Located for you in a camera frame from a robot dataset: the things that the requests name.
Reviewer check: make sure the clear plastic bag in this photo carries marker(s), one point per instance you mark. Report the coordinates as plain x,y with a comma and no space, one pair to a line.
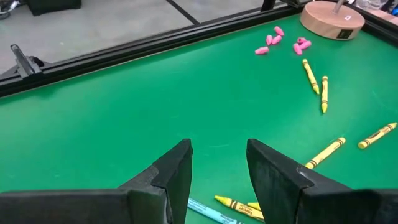
371,3

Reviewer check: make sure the blue crayon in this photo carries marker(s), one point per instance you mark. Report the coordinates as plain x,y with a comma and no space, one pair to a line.
211,214

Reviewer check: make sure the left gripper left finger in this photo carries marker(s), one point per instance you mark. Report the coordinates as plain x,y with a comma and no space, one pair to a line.
93,208

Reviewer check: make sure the pink eraser cap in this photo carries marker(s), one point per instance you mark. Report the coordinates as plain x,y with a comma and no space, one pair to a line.
305,45
269,40
279,31
276,40
301,40
261,50
297,49

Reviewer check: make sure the green table mat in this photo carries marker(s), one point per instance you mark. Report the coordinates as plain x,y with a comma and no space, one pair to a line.
155,109

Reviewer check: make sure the black aluminium table frame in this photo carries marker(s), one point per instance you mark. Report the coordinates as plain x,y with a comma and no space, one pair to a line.
124,53

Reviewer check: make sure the black perforated case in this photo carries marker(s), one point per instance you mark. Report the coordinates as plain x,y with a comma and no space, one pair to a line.
53,4

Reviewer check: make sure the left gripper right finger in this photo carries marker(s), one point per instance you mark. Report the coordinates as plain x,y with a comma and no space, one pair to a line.
311,205

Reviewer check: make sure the white shade wooden base lamp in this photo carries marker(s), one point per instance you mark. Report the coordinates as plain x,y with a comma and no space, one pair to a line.
329,21

